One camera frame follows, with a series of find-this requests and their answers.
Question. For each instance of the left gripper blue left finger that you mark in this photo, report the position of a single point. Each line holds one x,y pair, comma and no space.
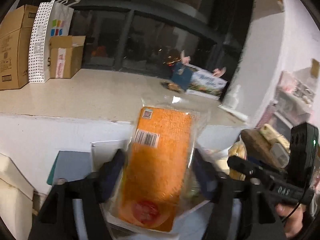
108,175

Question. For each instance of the tea box on shelf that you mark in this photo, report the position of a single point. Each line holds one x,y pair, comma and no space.
273,137

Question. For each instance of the orange snack pack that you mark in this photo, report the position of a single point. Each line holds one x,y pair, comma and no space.
170,117

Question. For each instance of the white cardboard box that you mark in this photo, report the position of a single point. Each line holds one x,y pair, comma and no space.
155,184

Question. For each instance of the white small device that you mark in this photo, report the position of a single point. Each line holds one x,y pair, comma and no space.
280,155

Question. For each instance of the printed landscape gift box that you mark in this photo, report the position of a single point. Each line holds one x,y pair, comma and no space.
204,83

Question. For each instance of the dark blue gift bag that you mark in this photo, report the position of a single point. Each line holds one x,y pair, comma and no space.
182,75

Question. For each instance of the wooden side shelf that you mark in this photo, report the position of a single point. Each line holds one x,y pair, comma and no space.
258,149

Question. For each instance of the cream sofa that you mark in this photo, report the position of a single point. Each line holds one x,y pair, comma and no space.
16,200

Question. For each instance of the white spray bottle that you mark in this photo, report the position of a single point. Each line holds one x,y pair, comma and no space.
232,98

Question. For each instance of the white dotted paper bag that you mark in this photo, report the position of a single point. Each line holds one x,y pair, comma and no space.
52,19

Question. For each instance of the small open cardboard box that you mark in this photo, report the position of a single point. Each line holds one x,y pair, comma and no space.
66,54

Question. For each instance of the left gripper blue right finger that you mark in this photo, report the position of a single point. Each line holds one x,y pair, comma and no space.
205,174

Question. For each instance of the large brown cardboard box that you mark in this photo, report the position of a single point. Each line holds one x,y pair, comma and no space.
16,30

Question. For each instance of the person's right hand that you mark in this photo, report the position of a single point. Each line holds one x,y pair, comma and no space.
296,225

